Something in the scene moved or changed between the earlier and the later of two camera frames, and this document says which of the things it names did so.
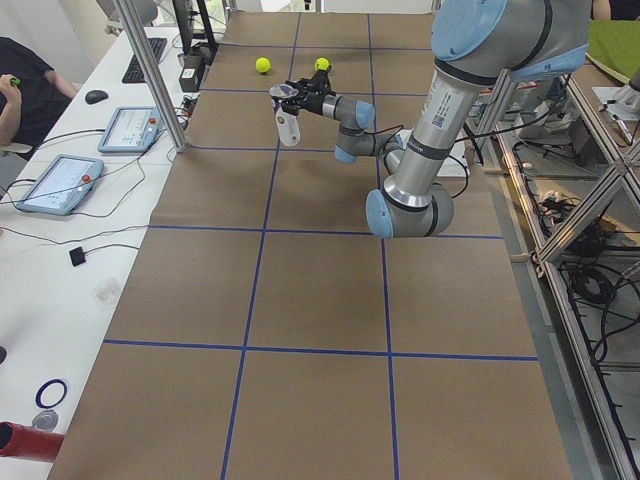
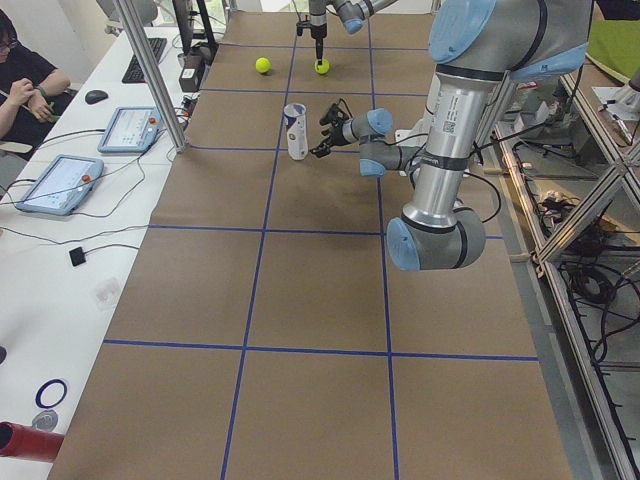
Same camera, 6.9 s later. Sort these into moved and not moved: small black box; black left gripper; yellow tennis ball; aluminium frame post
Moved: black left gripper
Not moved: yellow tennis ball; small black box; aluminium frame post
